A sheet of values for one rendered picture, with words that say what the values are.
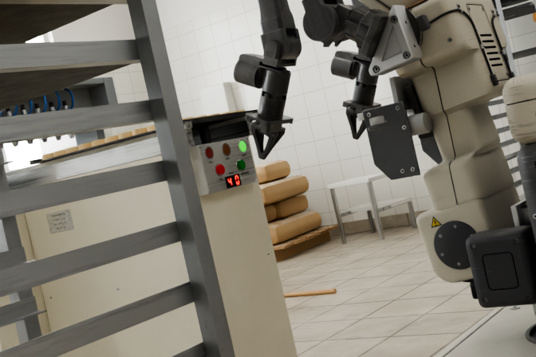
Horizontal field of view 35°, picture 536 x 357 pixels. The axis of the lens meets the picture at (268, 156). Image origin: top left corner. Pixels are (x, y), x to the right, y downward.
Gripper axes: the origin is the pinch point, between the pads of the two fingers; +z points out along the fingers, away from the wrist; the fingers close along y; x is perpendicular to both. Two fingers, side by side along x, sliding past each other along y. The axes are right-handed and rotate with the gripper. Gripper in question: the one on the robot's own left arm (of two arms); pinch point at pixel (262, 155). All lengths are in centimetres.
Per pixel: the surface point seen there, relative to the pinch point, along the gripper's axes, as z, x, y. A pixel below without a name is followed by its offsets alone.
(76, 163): 30, -79, -22
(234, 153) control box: 16, -36, -42
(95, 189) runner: -12, 24, 76
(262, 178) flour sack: 134, -230, -366
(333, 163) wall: 127, -212, -442
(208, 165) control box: 17.4, -35.4, -29.0
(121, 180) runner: -13, 24, 71
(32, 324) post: 25, -3, 59
